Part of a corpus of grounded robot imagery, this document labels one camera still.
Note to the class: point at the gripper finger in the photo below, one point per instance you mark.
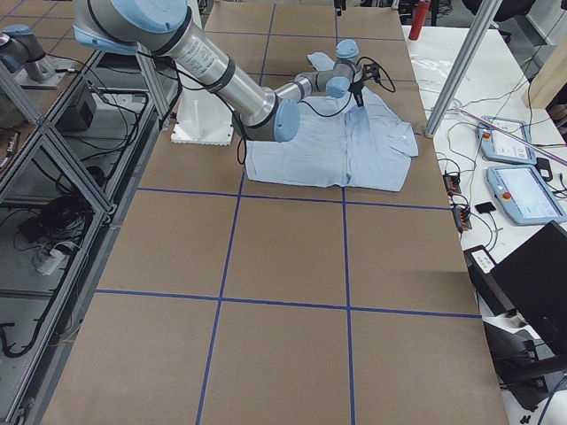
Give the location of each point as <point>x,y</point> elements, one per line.
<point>359,99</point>

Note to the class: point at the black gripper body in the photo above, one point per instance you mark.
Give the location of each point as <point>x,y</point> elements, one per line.
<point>356,88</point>

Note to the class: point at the light blue button shirt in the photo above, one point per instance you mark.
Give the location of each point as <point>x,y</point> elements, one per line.
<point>339,144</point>

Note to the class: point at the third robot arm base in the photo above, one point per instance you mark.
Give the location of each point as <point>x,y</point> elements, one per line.
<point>24,57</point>

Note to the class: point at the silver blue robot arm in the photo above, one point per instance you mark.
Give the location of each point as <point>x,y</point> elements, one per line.
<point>167,29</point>

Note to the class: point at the red cylinder bottle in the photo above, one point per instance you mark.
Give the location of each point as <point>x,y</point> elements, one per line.
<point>422,9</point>

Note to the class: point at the orange circuit board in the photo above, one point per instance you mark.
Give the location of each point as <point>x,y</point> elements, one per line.
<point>452,184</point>

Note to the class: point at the upper blue teach pendant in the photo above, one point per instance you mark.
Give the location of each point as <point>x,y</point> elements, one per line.
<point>498,147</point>

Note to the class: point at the blue teach pendant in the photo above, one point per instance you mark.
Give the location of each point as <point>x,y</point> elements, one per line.
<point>523,195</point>
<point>498,147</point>

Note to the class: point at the lower blue teach pendant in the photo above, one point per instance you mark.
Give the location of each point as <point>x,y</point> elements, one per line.
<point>523,195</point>

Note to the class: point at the black monitor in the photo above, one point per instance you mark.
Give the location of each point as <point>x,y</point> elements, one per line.
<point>530,280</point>

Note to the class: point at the white power strip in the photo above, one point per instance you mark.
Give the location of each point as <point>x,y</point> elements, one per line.
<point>51,262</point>

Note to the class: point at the aluminium frame post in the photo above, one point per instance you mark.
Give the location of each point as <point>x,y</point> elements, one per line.
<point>467,52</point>

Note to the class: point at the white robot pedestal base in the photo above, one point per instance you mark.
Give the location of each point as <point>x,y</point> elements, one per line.
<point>201,116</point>

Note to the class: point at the aluminium frame rack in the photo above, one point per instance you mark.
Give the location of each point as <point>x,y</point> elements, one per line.
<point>66,181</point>

